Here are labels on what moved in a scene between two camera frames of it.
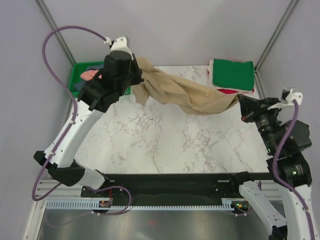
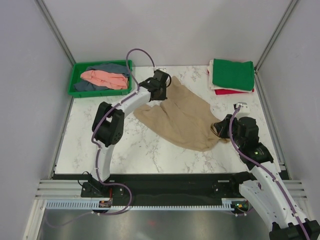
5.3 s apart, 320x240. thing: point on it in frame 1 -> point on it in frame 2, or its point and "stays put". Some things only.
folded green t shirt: (233, 75) stays put
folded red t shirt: (229, 91) stays put
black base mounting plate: (169, 187) stays put
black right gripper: (251, 107) -> (221, 126)
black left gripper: (140, 74) -> (164, 96)
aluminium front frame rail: (46, 189) stays put
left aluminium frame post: (58, 34) stays put
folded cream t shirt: (211, 82) stays put
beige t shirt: (186, 95) -> (184, 117)
